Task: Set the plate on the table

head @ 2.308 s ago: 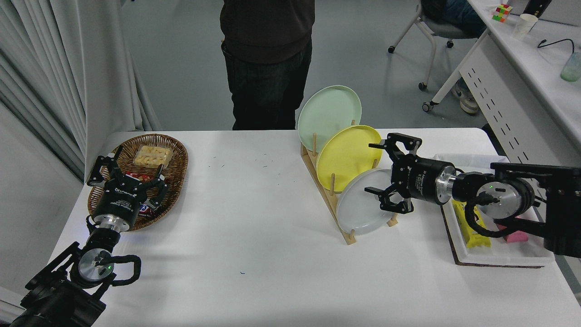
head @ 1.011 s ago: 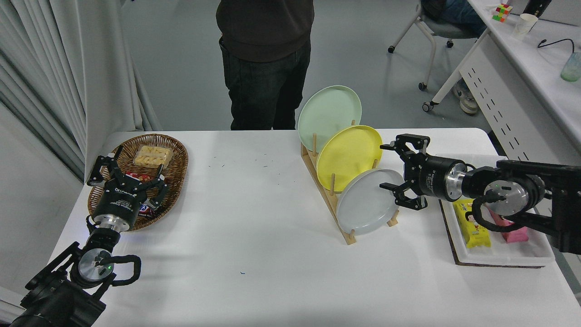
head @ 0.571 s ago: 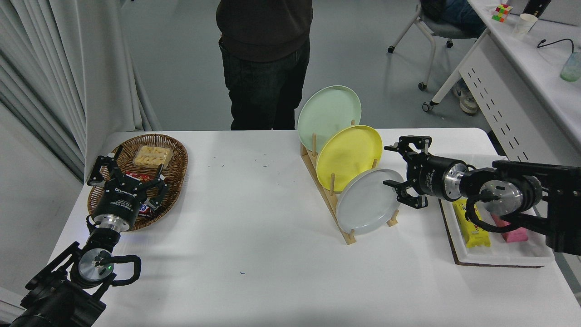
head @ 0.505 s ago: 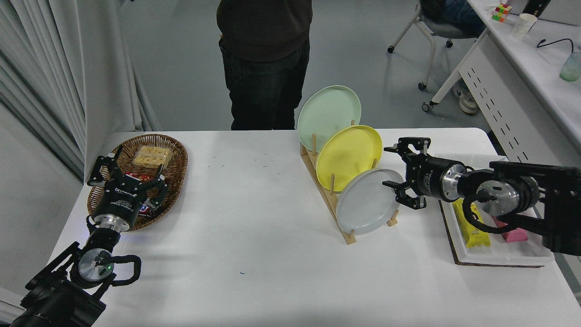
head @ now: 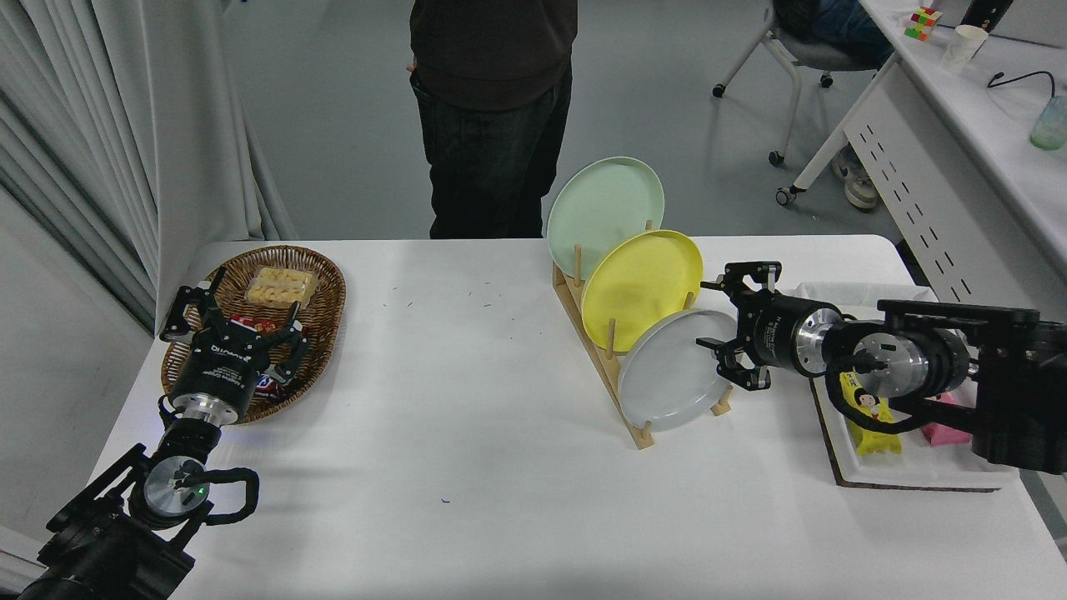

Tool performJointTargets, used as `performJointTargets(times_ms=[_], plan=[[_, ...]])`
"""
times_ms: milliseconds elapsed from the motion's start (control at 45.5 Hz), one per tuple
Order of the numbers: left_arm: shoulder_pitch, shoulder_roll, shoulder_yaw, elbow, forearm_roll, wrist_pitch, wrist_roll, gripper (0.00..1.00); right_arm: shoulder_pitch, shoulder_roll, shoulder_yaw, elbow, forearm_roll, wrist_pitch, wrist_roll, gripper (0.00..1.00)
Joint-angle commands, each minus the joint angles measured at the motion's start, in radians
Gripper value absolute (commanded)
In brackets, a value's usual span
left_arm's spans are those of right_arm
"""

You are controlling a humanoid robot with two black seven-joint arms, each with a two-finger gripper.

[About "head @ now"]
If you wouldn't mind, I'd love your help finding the black cable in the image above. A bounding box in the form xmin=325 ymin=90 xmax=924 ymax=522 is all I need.
xmin=987 ymin=70 xmax=1057 ymax=99

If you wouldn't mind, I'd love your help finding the pale green glass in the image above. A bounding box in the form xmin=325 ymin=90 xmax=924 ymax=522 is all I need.
xmin=1029 ymin=94 xmax=1067 ymax=151

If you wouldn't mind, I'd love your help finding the grey plate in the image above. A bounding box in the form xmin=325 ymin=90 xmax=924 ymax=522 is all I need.
xmin=617 ymin=308 xmax=743 ymax=433

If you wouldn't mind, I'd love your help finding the white tray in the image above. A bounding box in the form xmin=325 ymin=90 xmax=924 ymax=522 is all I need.
xmin=792 ymin=282 xmax=1023 ymax=488

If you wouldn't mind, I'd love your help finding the black box device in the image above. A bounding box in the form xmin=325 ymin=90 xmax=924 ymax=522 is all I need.
xmin=959 ymin=0 xmax=1014 ymax=33

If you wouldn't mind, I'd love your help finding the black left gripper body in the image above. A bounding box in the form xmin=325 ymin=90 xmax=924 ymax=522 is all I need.
xmin=169 ymin=323 xmax=274 ymax=408

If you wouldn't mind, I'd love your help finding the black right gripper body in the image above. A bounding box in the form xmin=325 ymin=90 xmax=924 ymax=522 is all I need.
xmin=733 ymin=291 xmax=809 ymax=373

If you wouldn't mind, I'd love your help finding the grey curtain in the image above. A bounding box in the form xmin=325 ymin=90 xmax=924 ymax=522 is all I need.
xmin=0 ymin=0 xmax=298 ymax=334

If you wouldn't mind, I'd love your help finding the standing person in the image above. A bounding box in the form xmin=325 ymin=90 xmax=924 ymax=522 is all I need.
xmin=408 ymin=0 xmax=579 ymax=241

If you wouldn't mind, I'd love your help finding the pink snack pack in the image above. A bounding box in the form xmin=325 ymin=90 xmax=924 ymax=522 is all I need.
xmin=917 ymin=392 xmax=976 ymax=448

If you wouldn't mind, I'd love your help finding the seated person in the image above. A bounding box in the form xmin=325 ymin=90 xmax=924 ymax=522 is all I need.
xmin=774 ymin=0 xmax=897 ymax=211

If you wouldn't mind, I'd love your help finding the white desk with perforated panel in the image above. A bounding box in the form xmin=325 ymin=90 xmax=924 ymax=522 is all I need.
xmin=775 ymin=0 xmax=1067 ymax=322

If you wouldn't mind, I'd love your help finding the clear pack of biscuits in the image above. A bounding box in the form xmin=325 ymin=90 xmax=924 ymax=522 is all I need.
xmin=244 ymin=267 xmax=318 ymax=308

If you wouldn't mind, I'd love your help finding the brown wicker basket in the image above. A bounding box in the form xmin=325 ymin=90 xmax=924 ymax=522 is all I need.
xmin=161 ymin=245 xmax=347 ymax=426

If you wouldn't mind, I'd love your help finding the white wheeled office chair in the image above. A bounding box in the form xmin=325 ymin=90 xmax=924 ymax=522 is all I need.
xmin=712 ymin=8 xmax=878 ymax=166

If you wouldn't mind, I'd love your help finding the yellow snack pack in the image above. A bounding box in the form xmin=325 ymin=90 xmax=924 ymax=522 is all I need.
xmin=838 ymin=371 xmax=903 ymax=456

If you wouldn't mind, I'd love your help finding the white paper cup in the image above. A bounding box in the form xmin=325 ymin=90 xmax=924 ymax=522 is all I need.
xmin=940 ymin=24 xmax=989 ymax=74

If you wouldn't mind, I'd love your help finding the colourful puzzle cube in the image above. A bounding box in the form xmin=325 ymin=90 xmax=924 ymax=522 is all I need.
xmin=904 ymin=7 xmax=943 ymax=41

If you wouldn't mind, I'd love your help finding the pale green plate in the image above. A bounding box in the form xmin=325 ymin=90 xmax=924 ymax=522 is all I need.
xmin=546 ymin=157 xmax=665 ymax=281

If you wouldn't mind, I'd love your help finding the wooden plate rack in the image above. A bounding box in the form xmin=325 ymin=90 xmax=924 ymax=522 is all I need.
xmin=552 ymin=220 xmax=734 ymax=451

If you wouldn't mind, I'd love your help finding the yellow plate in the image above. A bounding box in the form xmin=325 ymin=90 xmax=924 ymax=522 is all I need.
xmin=580 ymin=230 xmax=704 ymax=352

